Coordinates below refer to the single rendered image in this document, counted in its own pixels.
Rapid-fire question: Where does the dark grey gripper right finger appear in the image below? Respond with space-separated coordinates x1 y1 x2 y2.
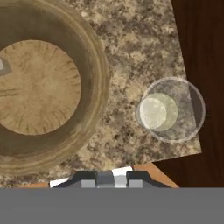
125 170 171 189

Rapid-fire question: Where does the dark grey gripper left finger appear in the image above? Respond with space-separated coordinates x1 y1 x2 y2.
52 170 99 189

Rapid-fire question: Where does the clear glass of lemonade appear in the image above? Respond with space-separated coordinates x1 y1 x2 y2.
134 76 207 144

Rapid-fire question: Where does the brown wooden bowl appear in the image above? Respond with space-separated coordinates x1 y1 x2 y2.
0 0 111 178

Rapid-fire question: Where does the pale grey ice cube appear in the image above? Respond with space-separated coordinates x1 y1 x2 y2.
0 58 13 77

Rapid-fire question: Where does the orange wooden cupboard front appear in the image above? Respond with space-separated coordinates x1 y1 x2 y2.
18 162 180 189

